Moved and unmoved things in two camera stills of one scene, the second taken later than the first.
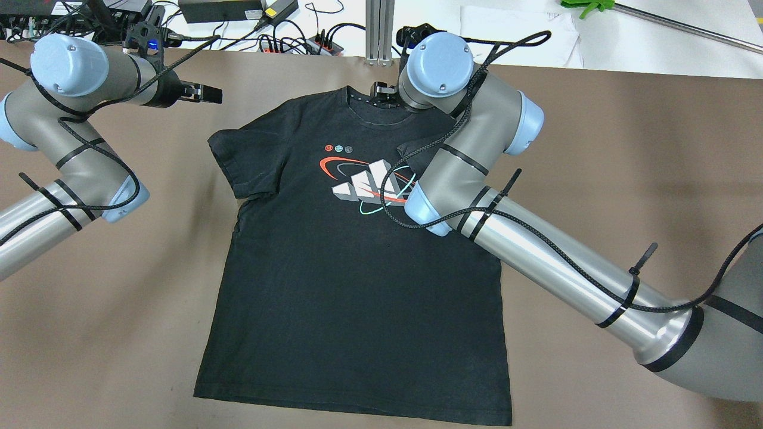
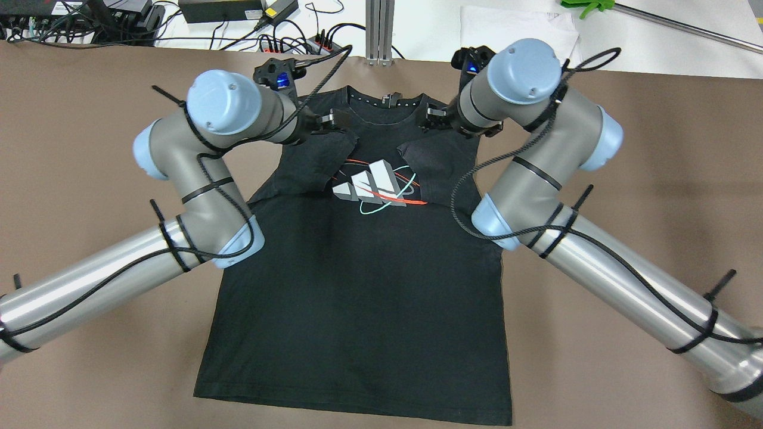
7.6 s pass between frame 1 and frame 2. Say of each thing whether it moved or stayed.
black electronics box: stayed
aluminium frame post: stayed
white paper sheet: stayed
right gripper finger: moved
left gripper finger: moved
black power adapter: stayed
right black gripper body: moved
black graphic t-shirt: stayed
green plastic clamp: stayed
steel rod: stayed
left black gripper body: moved
